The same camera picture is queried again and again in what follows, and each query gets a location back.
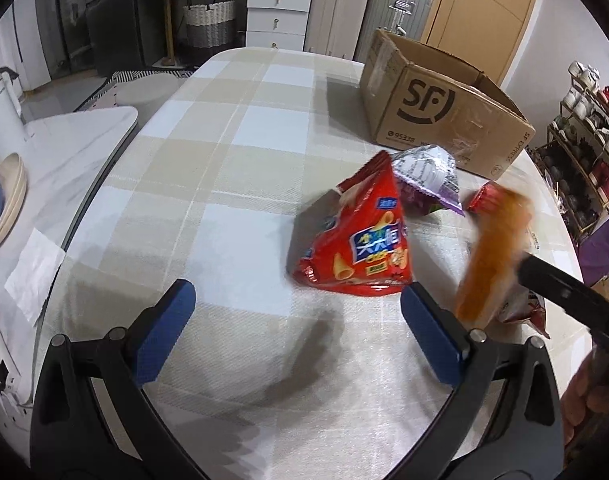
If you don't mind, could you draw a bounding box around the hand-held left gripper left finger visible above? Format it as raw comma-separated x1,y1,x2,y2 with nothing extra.
29,279,205,480

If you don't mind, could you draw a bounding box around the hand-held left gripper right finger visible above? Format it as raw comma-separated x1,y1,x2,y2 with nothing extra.
385,282,568,480

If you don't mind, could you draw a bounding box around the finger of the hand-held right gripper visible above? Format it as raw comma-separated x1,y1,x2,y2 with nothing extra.
516,254,609,346

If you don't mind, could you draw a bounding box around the orange cracker packet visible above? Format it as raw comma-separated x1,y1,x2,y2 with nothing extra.
455,187,535,326

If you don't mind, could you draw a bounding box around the red snack bag blue label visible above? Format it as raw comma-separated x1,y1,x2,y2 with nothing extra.
290,150,415,298

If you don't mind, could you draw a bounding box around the small red snack packet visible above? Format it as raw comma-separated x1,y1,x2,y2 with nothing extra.
467,181,510,213

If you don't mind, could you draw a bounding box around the silver purple-edged snack packet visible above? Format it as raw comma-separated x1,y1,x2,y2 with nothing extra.
391,144,468,218

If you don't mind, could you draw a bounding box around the brown cardboard box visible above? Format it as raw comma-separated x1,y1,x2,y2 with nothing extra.
359,28,536,181

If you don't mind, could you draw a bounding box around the person's right hand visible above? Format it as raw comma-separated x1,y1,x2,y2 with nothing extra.
567,345,609,441

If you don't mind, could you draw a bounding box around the purple bag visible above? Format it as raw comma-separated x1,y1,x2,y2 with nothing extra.
579,210,609,286

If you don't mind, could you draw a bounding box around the metal shoe rack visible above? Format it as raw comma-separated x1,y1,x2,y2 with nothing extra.
529,62,609,241

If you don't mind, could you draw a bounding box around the white paper tissue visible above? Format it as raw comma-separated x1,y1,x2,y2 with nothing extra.
4,227,66,326

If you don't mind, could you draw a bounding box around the white marble table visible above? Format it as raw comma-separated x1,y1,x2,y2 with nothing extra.
0,105,140,411

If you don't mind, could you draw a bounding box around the striped-border rug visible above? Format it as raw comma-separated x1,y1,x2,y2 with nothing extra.
72,69,198,111

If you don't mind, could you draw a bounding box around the tan wooden door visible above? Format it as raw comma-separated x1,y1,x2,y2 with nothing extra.
421,0,544,78

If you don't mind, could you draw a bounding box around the woven laundry basket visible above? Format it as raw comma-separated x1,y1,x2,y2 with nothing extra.
182,0,238,53

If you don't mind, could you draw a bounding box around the dark grey fridge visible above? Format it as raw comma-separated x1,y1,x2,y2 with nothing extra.
54,0,158,78

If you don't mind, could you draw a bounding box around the silver suitcase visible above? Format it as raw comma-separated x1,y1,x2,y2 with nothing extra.
355,0,433,61

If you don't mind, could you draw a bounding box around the white drawer desk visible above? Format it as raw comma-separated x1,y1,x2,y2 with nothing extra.
149,0,315,68

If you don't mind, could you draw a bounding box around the beige suitcase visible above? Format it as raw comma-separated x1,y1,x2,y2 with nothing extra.
304,0,374,58

